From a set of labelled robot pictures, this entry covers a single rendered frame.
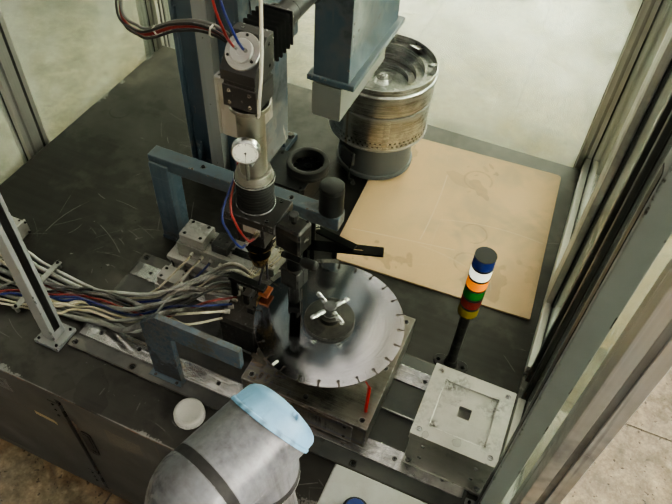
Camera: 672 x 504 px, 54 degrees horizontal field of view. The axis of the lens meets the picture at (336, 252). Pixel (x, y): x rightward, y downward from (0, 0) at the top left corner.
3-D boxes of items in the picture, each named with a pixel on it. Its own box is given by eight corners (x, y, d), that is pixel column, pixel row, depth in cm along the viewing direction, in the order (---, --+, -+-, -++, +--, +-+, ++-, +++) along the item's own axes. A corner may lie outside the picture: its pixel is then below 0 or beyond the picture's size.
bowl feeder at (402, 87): (433, 144, 216) (453, 47, 189) (402, 203, 197) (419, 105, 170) (348, 118, 223) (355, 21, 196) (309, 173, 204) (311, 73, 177)
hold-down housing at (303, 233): (312, 281, 135) (314, 212, 120) (298, 296, 132) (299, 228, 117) (290, 269, 136) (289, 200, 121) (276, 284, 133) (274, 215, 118)
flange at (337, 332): (299, 337, 140) (299, 331, 138) (308, 296, 147) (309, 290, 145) (351, 345, 139) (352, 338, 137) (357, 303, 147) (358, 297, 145)
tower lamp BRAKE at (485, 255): (496, 260, 133) (500, 251, 131) (490, 276, 130) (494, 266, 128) (475, 253, 134) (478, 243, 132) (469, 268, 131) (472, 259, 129)
